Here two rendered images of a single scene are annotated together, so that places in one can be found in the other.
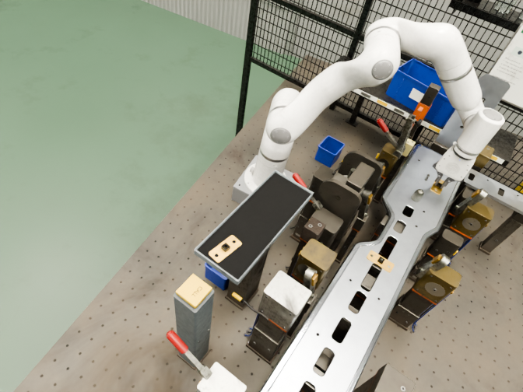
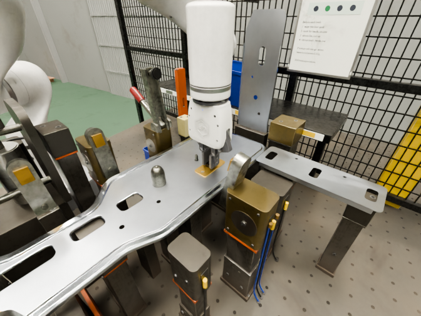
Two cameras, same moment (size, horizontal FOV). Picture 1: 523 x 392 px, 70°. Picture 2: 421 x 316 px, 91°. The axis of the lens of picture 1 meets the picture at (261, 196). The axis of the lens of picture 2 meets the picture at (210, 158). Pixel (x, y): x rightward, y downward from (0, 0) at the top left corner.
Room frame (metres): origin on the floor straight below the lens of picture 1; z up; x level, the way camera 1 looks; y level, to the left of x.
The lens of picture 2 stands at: (0.66, -0.77, 1.32)
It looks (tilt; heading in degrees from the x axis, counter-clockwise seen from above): 34 degrees down; 15
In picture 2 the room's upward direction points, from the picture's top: straight up
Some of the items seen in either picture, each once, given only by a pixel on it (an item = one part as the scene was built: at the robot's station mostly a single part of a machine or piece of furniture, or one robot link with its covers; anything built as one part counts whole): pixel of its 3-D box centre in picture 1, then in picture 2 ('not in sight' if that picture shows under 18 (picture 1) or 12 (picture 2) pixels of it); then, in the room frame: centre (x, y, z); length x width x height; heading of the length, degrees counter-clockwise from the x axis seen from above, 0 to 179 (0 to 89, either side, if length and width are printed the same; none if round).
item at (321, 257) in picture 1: (300, 281); not in sight; (0.60, -0.18, 0.89); 0.12 x 0.08 x 0.38; 65
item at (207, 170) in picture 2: (438, 185); (210, 165); (1.07, -0.65, 1.01); 0.08 x 0.04 x 0.01; 154
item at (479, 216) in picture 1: (458, 238); (249, 250); (0.95, -0.78, 0.87); 0.12 x 0.07 x 0.35; 65
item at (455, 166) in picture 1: (457, 161); (210, 118); (1.07, -0.65, 1.14); 0.10 x 0.07 x 0.11; 64
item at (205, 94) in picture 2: (465, 148); (209, 89); (1.07, -0.65, 1.20); 0.09 x 0.08 x 0.03; 64
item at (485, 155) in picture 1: (459, 178); (277, 167); (1.28, -0.84, 0.88); 0.08 x 0.08 x 0.36; 65
